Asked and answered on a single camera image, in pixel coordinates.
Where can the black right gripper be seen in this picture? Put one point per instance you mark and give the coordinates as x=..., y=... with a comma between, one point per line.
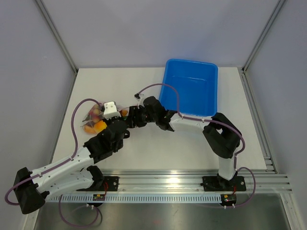
x=132, y=121

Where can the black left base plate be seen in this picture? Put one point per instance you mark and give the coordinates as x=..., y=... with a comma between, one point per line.
x=111, y=183

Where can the white slotted cable duct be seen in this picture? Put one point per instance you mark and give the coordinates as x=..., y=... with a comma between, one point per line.
x=138, y=198

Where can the aluminium frame post right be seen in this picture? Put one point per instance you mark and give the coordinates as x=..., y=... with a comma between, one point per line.
x=267, y=27

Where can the aluminium frame post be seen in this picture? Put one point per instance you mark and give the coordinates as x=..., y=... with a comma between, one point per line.
x=267, y=27
x=52, y=27

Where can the aluminium frame post left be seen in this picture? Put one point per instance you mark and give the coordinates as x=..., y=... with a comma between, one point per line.
x=52, y=27

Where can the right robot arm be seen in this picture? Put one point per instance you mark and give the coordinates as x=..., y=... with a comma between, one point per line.
x=221, y=135

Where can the clear zip top bag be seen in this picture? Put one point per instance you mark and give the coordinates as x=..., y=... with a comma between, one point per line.
x=96, y=114

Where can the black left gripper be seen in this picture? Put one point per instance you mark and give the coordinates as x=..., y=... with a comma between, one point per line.
x=108, y=121

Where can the orange toy fruit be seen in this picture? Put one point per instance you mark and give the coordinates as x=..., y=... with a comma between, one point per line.
x=100, y=126

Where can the blue plastic bin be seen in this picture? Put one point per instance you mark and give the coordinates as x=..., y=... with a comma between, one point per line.
x=195, y=82

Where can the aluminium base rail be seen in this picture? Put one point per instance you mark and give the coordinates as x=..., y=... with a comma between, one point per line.
x=188, y=181

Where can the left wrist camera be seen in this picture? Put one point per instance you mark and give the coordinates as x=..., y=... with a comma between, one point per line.
x=110, y=110

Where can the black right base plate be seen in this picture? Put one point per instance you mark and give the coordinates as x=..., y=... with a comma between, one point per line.
x=219, y=184

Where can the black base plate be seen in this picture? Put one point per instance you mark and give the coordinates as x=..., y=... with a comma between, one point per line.
x=111, y=183
x=219, y=184

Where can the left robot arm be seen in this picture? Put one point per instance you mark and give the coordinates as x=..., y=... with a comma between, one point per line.
x=34, y=188

